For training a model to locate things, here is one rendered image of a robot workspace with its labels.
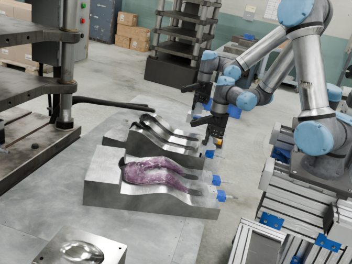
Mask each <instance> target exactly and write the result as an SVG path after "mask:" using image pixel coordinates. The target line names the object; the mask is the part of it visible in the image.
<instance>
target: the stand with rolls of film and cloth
mask: <svg viewBox="0 0 352 264"><path fill-rule="evenodd" d="M351 58H352V48H351V51H350V53H349V56H348V58H347V60H346V63H345V65H344V68H343V70H342V72H341V75H340V77H339V79H338V82H337V84H336V86H337V87H339V86H340V84H341V82H342V79H343V77H344V75H345V77H346V78H347V79H352V65H350V66H349V67H348V65H349V63H350V60H351ZM340 88H341V89H342V91H343V94H342V95H343V96H348V94H349V92H351V90H352V88H351V87H346V86H341V87H340Z"/></svg>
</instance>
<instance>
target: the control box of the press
mask: <svg viewBox="0 0 352 264"><path fill-rule="evenodd" d="M89 13H90V0H78V3H77V14H76V29H77V30H79V31H80V33H81V37H80V42H79V43H76V44H75V54H74V63H76V62H77V61H79V60H83V59H86V52H87V37H88V28H89ZM31 22H32V23H37V24H41V25H46V26H52V27H62V23H63V0H31ZM31 45H32V61H36V62H39V76H43V65H44V64H47V65H51V66H53V77H54V78H61V52H62V42H60V41H42V42H35V43H32V44H31ZM59 103H60V94H53V100H51V94H48V107H47V110H49V116H51V115H52V112H53V111H54V109H55V108H56V106H57V105H58V104H59Z"/></svg>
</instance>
